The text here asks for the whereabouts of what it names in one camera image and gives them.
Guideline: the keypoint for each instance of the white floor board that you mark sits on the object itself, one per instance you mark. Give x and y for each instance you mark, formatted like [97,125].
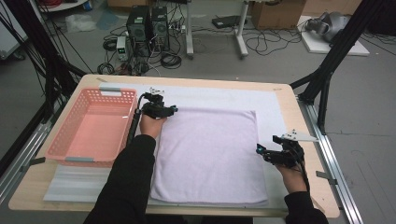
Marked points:
[317,45]

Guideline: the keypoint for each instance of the large cardboard box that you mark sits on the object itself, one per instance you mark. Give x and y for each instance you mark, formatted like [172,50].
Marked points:
[277,14]

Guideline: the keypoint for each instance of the person's left hand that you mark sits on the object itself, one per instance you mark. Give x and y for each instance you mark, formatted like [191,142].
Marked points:
[152,127]

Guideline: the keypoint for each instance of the grey metal bracket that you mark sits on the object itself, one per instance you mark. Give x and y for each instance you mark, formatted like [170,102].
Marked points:
[325,175]
[37,161]

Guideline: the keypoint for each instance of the person's right hand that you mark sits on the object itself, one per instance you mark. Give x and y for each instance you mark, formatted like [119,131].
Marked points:
[292,180]

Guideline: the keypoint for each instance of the white bench power supply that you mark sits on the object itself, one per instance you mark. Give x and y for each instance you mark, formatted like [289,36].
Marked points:
[122,48]

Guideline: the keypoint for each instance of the pink plastic basket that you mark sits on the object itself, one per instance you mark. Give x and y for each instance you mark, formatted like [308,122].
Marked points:
[93,93]

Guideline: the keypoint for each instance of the aluminium rail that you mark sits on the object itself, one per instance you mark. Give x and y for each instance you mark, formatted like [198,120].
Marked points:
[330,155]
[21,155]

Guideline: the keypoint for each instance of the white power strip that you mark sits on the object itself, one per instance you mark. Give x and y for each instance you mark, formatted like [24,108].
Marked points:
[177,28]

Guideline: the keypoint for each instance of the clear plastic bag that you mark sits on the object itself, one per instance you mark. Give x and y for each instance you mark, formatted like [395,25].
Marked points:
[79,22]

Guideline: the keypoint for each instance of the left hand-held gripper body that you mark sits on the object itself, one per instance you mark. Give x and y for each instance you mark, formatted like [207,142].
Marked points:
[155,109]

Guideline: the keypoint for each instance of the white cabinet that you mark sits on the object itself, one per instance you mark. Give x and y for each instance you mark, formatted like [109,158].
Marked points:
[9,37]

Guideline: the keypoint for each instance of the lilac printed towel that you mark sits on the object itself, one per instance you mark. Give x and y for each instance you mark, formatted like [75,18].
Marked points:
[208,155]

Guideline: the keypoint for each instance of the grey rounded machine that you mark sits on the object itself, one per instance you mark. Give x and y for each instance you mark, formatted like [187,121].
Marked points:
[331,25]

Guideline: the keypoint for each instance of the thin wooden stick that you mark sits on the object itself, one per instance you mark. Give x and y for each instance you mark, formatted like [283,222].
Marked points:
[319,207]

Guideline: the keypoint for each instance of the black flat device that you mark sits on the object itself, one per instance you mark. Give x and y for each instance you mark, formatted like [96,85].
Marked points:
[227,21]

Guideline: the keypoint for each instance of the white desk leg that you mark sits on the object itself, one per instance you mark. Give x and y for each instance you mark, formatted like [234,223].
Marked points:
[189,31]
[241,34]

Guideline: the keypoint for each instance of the black computer tower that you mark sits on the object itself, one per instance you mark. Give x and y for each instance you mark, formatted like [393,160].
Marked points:
[138,29]
[160,28]

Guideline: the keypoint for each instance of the black frame strut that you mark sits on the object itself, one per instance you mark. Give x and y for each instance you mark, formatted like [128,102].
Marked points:
[40,40]
[339,46]

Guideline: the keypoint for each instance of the flat cardboard box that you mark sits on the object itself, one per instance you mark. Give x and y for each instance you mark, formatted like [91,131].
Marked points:
[124,3]

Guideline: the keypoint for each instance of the white grid mat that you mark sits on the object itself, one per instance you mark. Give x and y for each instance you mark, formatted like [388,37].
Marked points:
[218,96]

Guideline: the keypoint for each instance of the wide cardboard box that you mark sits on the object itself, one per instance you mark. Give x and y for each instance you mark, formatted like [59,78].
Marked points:
[333,6]

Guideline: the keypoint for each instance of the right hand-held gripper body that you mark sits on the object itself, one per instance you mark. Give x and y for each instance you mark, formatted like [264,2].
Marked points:
[286,155]

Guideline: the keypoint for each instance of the blue sheet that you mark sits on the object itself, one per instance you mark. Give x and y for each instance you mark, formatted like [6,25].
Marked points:
[107,19]

